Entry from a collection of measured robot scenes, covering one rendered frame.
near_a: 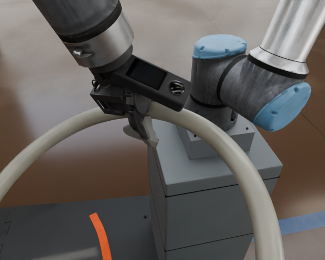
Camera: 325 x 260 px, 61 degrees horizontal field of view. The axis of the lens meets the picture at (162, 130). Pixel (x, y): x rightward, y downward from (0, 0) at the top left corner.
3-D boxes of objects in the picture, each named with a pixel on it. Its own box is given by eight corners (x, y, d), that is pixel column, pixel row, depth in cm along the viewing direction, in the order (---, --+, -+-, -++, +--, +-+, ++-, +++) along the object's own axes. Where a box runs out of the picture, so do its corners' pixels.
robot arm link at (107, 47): (132, -4, 35) (98, 47, 31) (146, 28, 39) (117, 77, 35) (80, 1, 39) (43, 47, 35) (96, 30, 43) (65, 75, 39)
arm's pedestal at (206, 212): (141, 215, 171) (131, 103, 116) (217, 201, 179) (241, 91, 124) (156, 304, 134) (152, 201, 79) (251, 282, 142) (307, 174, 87)
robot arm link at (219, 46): (213, 74, 98) (221, 25, 86) (250, 97, 87) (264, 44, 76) (179, 87, 91) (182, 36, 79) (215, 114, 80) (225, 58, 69)
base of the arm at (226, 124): (179, 100, 103) (180, 77, 96) (229, 98, 104) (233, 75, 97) (185, 134, 88) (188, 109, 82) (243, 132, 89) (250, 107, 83)
